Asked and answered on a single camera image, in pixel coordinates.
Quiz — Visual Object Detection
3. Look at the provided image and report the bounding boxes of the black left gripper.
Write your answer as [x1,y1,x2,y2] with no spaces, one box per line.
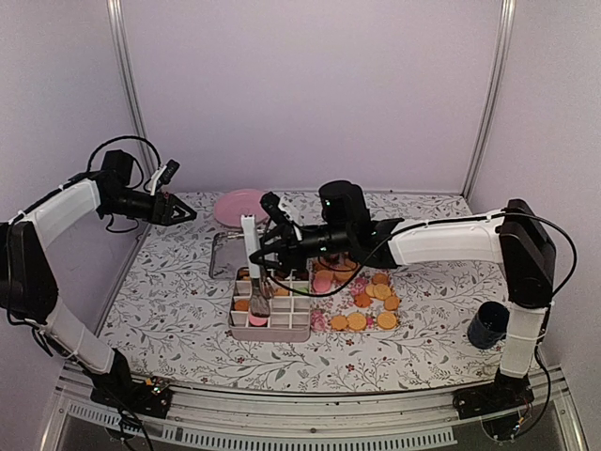
[101,187,197,225]

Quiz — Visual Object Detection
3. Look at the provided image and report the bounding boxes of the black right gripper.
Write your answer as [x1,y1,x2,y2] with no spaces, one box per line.
[249,224,353,275]

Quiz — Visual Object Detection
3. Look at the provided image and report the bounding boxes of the metal tongs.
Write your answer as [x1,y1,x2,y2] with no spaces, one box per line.
[240,215,273,318]

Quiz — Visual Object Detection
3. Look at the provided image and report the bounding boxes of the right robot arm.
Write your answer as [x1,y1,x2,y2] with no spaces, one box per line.
[251,180,556,410]

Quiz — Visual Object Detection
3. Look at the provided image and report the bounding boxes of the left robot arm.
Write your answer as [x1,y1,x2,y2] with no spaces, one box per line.
[1,149,196,408]

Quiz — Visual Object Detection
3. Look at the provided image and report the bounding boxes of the pink plate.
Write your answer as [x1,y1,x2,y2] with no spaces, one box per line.
[213,189,268,228]

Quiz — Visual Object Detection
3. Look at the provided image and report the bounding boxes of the silver tin lid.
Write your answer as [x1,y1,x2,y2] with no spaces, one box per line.
[209,231,260,281]

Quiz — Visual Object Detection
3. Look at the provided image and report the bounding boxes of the pink divided cookie tin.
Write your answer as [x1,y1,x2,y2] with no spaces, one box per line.
[228,268,312,343]

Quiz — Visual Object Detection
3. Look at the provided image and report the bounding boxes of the floral cookie tray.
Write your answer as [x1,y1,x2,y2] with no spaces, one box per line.
[310,254,401,333]

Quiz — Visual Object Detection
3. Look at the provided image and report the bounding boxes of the dark blue mug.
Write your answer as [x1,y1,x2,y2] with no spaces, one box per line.
[467,302,510,350]

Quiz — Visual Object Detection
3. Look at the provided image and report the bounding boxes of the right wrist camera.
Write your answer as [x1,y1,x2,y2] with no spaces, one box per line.
[260,192,301,240]

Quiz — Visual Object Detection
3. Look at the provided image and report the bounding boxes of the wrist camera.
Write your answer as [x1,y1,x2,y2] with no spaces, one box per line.
[260,192,301,240]
[143,160,180,194]

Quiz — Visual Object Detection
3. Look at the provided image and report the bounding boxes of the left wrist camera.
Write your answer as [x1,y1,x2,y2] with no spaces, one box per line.
[143,160,180,194]

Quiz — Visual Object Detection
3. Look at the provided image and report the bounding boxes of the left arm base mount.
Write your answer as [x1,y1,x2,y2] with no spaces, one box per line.
[90,377,174,419]

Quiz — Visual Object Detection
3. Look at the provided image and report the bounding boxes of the front aluminium rail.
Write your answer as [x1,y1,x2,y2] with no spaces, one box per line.
[40,365,589,450]

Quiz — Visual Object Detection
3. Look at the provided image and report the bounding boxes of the left aluminium frame post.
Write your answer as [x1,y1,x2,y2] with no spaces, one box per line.
[105,0,163,189]

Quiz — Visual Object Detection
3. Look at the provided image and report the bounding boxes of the aluminium frame post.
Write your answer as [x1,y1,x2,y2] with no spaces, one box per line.
[105,0,163,189]
[461,0,516,201]

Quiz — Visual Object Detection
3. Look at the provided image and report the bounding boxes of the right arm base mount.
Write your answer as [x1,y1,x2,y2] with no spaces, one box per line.
[453,384,534,442]

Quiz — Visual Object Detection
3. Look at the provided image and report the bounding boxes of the right aluminium frame post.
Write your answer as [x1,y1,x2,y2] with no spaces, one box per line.
[461,0,516,201]

